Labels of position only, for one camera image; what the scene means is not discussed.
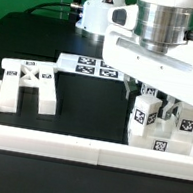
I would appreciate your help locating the white nut cube left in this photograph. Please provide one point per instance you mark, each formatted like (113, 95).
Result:
(146, 89)

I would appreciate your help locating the white U-shaped fence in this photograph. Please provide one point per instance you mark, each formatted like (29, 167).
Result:
(96, 153)

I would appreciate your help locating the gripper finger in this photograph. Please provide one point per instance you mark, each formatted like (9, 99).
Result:
(168, 107)
(131, 85)

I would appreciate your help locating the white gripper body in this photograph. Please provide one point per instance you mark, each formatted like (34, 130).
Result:
(152, 41)

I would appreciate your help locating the white chair back frame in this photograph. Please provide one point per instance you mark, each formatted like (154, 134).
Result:
(20, 73)

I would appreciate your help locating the white chair seat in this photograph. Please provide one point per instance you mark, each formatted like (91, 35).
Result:
(163, 137)

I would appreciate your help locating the white marker base plate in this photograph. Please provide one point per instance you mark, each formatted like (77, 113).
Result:
(87, 66)

